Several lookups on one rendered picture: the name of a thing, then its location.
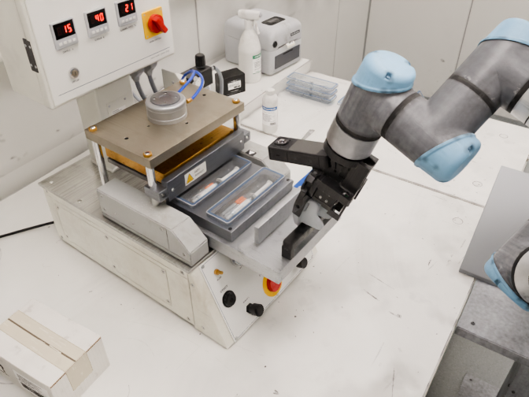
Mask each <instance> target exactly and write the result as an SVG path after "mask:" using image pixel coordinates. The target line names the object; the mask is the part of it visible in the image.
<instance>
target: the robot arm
mask: <svg viewBox="0 0 529 397"><path fill-rule="evenodd" d="M415 78H416V71H415V69H414V68H413V67H412V66H411V64H410V62H409V61H407V60H406V59H405V58H403V57H402V56H400V55H398V54H396V53H393V52H390V51H386V50H376V51H372V52H371V53H369V54H367V55H366V56H365V58H364V60H363V61H362V63H361V65H360V67H359V69H358V70H357V73H356V74H355V75H353V77H352V80H351V81H352V82H351V84H350V86H349V89H348V91H347V92H346V95H345V97H344V99H343V100H342V103H341V105H340V107H339V109H338V112H337V113H336V114H335V117H334V120H333V121H332V123H331V126H330V128H329V129H328V131H327V137H326V139H325V140H324V142H323V143H322V142H316V141H311V140H305V139H295V138H289V137H283V136H279V137H278V138H277V139H275V140H274V141H273V142H272V143H271V144H270V145H268V156H269V159H270V160H273V161H282V162H286V163H291V164H296V165H304V166H309V167H312V170H311V171H310V173H309V174H308V176H307V177H306V178H305V180H304V183H303V184H302V186H301V191H300V193H299V195H298V197H297V198H296V200H295V203H294V206H293V210H292V213H293V218H294V223H295V224H296V225H297V226H299V224H300V223H301V222H302V223H304V224H307V225H309V226H311V227H313V228H315V229H318V230H321V229H323V227H324V223H323V222H322V220H321V219H320V218H319V217H318V216H320V217H323V218H326V219H331V218H332V217H333V218H334V219H335V220H336V221H338V220H339V218H340V217H341V216H342V213H343V212H344V210H345V208H346V207H349V205H350V203H351V202H352V201H353V200H355V199H356V198H357V196H358V195H359V194H360V192H361V190H362V188H363V186H364V185H365V184H366V182H367V180H368V179H367V176H368V174H369V173H370V172H371V170H372V169H373V168H374V167H375V165H376V163H377V162H378V160H379V159H378V158H377V157H375V156H374V155H372V152H373V150H374V149H375V146H376V144H377V143H378V142H379V139H380V138H381V136H382V137H383V138H384V139H385V140H386V141H387V142H388V143H390V144H391V145H392V146H393V147H395V148H396V149H397V150H399V151H400V152H401V153H402V154H404V155H405V156H406V157H407V158H408V159H409V160H410V161H412V162H413V163H414V165H415V166H416V167H417V168H420V169H422V170H423V171H424V172H425V173H426V174H428V175H429V176H431V177H432V178H433V179H435V180H437V181H438V182H441V183H446V182H449V181H451V180H452V179H453V178H455V177H456V176H457V175H458V174H459V173H460V172H461V171H462V170H463V169H464V168H465V167H466V166H467V165H468V163H469V162H470V161H471V160H472V159H473V158H474V157H475V156H476V155H477V153H478V152H479V150H480V148H481V142H480V141H479V140H478V139H477V138H476V135H475V133H476V132H477V131H478V130H479V129H480V128H481V127H482V126H483V125H484V123H485V122H486V121H487V120H488V119H489V118H490V117H491V116H492V115H493V114H494V113H495V112H496V111H497V110H498V109H499V108H500V107H501V108H502V109H504V110H506V111H507V112H509V113H510V114H512V115H513V116H514V117H515V118H517V119H518V120H520V121H521V122H523V123H524V124H525V125H526V126H528V127H529V21H527V20H524V19H520V18H509V19H506V20H503V21H502V22H501V23H500V24H499V25H498V26H497V27H496V28H495V29H494V30H493V31H492V32H491V33H490V34H489V35H488V36H487V37H486V38H485V39H482V40H481V41H480V42H479V44H478V46H477V47H476V48H475V49H474V50H473V52H472V53H471V54H470V55H469V56H468V57H467V58H466V59H465V60H464V62H463V63H462V64H461V65H460V66H459V67H458V68H457V69H456V70H455V72H454V73H453V74H452V75H451V76H450V77H449V78H448V79H447V80H446V81H445V82H444V83H443V85H442V86H441V87H440V88H439V89H438V90H437V91H436V92H435V93H434V94H433V95H432V96H431V97H430V98H429V99H428V100H426V99H425V98H424V97H423V96H422V95H420V94H419V93H417V92H416V91H414V90H413V89H412V86H413V84H414V83H413V82H414V80H415ZM336 210H337V211H338V212H340V211H341V212H340V214H339V215H338V214H337V213H336V212H335V211H336ZM484 270H485V273H486V274H487V276H488V277H489V278H490V279H491V280H492V281H493V282H494V283H495V284H496V285H497V286H498V287H499V288H500V289H501V290H502V291H503V292H504V293H505V294H506V295H507V296H508V297H509V298H510V299H511V300H512V301H513V302H514V303H515V304H516V305H517V306H519V307H520V308H521V309H523V310H525V311H529V219H528V220H527V221H526V222H525V223H524V224H523V225H522V226H521V227H520V228H519V229H518V230H517V231H516V232H515V233H514V234H513V235H512V236H511V237H510V238H509V239H508V241H507V242H506V243H505V244H504V245H503V246H502V247H501V248H500V249H499V250H498V251H497V252H494V253H493V254H492V255H491V258H490V259H489V260H488V261H487V262H486V264H485V265H484Z"/></svg>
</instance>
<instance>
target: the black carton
mask: <svg viewBox="0 0 529 397"><path fill-rule="evenodd" d="M221 73H222V76H223V79H224V93H223V95H226V96H231V95H236V94H238V93H241V92H244V91H246V81H245V73H244V72H242V71H241V70H239V69H238V68H233V69H229V70H225V71H222V72H221ZM215 85H216V92H217V93H220V79H219V76H218V74H217V73H215Z"/></svg>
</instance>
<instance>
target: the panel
mask: <svg viewBox="0 0 529 397"><path fill-rule="evenodd" d="M305 258H307V261H308V264H309V262H310V261H311V260H312V259H313V258H314V255H313V251H312V250H311V251H310V252H309V253H308V254H307V255H306V256H305ZM198 268H199V270H200V272H201V274H202V276H203V278H204V280H205V282H206V284H207V287H208V289H209V291H210V293H211V295H212V297H213V299H214V302H215V303H216V306H217V308H218V310H219V311H220V314H221V316H222V318H223V320H224V323H225V324H226V326H227V328H228V331H229V332H230V335H231V338H232V339H233V341H234V343H235V342H236V341H237V340H238V339H239V338H240V337H241V336H242V334H243V333H244V332H245V331H246V330H247V329H248V328H249V327H250V326H251V325H252V324H253V323H254V322H255V321H256V320H257V319H258V318H259V317H257V316H254V315H252V314H249V313H247V312H246V306H247V305H248V304H249V303H252V304H253V303H258V304H261V305H262V306H263V307H264V311H265V310H266V309H267V308H268V307H269V306H270V305H271V303H272V302H273V301H274V300H275V299H276V298H277V297H278V296H279V295H280V293H281V292H282V291H283V290H284V289H285V288H286V287H287V286H288V285H289V284H290V282H291V281H292V280H293V279H294V278H295V277H296V276H297V275H298V274H299V273H300V272H301V271H302V270H303V269H302V268H297V267H294V269H293V270H292V271H291V272H290V273H289V274H288V275H287V276H286V277H285V278H284V279H283V280H282V281H281V285H280V288H279V290H278V291H276V292H272V291H269V290H268V288H267V279H268V278H266V277H264V276H262V275H261V274H259V273H256V272H254V271H253V270H252V269H249V268H247V267H245V266H244V265H242V266H239V267H238V266H233V265H232V264H231V262H230V258H229V257H228V256H226V255H224V254H221V253H220V252H219V251H215V252H214V253H213V254H212V255H211V256H210V257H208V258H207V259H206V260H205V261H204V262H203V263H202V264H200V266H199V267H198ZM228 292H234V293H235V296H236V301H235V304H234V305H233V306H226V305H225V303H224V297H225V295H226V294H227V293H228Z"/></svg>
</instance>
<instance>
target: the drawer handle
mask: <svg viewBox="0 0 529 397"><path fill-rule="evenodd" d="M314 229H315V228H313V227H311V226H309V225H307V224H304V223H301V224H300V225H299V226H298V227H296V228H295V229H294V230H293V231H292V232H291V233H290V234H289V235H288V236H287V237H286V238H285V239H284V240H283V245H282V257H284V258H286V259H288V260H291V259H292V258H293V257H294V249H295V248H296V247H297V246H298V245H299V244H300V243H301V242H302V241H303V240H304V239H305V238H306V237H307V236H308V235H309V234H310V233H311V232H312V231H313V230H314Z"/></svg>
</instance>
